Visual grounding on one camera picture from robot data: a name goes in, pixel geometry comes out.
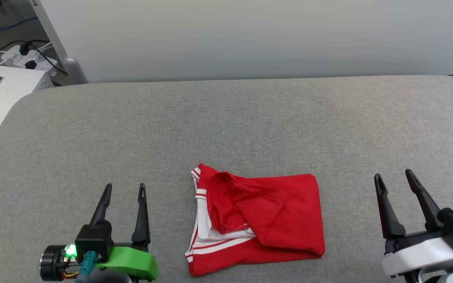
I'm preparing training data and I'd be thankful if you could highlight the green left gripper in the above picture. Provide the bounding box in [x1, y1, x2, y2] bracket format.
[90, 183, 159, 282]

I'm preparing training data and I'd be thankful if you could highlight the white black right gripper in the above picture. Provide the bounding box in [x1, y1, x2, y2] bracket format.
[374, 169, 453, 279]

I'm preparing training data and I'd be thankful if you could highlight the red white basketball jersey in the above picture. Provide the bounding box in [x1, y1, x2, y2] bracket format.
[185, 163, 326, 277]

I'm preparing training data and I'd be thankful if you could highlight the black cylindrical left gripper motor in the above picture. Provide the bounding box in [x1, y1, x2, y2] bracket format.
[39, 244, 79, 282]

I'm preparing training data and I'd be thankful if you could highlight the white power strip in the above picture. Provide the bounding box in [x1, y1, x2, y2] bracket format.
[0, 44, 59, 72]

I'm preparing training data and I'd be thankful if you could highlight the white partition panel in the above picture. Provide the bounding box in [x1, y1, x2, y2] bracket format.
[38, 0, 453, 84]

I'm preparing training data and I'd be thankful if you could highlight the black camera cable teal plug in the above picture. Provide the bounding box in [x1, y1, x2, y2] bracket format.
[75, 251, 98, 283]

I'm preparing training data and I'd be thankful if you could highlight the black power cable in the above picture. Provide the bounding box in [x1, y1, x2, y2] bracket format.
[0, 39, 69, 76]

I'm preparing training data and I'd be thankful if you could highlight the grey partition frame post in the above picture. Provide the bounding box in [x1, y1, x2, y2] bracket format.
[29, 0, 88, 85]

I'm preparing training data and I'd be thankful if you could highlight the blue floor cable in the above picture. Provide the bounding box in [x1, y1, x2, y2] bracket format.
[0, 0, 39, 32]

